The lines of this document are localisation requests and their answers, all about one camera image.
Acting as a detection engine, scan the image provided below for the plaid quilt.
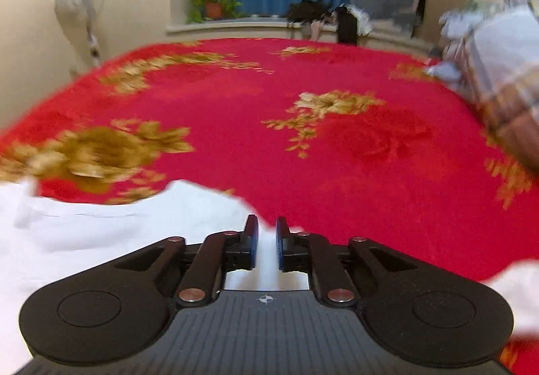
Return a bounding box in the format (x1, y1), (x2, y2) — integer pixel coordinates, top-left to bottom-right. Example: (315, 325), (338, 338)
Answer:
(426, 0), (539, 171)

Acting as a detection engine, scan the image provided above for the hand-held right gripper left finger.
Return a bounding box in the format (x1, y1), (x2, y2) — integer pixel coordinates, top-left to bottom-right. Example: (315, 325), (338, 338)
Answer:
(115, 214), (259, 309)

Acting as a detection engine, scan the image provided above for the grey plastic storage bin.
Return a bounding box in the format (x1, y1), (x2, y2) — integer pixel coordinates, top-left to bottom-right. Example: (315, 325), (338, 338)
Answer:
(343, 0), (424, 36)

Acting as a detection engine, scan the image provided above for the white shirt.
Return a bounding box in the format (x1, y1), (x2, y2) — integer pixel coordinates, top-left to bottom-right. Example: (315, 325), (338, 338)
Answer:
(0, 179), (539, 375)

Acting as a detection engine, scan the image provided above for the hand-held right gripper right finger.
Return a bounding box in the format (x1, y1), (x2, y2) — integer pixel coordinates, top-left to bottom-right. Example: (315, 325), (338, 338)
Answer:
(275, 217), (417, 308)

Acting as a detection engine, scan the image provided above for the red floral blanket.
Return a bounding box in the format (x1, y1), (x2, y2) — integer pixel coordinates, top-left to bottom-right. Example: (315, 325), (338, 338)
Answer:
(0, 38), (539, 371)

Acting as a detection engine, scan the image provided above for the potted green plant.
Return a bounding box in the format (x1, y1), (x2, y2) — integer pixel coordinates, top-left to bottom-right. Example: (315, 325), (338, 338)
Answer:
(187, 0), (244, 25)

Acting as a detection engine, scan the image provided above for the white standing fan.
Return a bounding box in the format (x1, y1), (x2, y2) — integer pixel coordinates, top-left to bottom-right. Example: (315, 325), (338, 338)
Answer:
(54, 0), (106, 74)

